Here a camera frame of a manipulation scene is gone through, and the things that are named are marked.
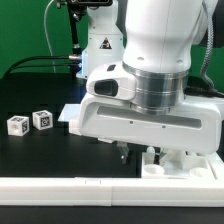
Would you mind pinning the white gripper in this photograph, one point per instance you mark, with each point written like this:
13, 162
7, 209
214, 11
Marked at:
195, 125

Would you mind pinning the white chair seat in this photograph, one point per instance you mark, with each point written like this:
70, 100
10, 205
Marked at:
181, 165

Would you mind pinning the white cube nut front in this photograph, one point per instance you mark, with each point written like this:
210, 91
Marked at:
18, 125

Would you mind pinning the white cube nut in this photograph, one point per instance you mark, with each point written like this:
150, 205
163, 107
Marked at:
18, 125
42, 119

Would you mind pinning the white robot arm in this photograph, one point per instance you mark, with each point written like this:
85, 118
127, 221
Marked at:
141, 99

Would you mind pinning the white rear chair bar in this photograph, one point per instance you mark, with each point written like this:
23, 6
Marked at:
71, 116

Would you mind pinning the white L-shaped fence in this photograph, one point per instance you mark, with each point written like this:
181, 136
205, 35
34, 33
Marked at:
111, 192

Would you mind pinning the white cube nut left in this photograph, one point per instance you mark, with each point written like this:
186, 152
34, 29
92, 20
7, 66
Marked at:
42, 119

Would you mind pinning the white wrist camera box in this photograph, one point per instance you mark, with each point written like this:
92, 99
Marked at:
111, 81

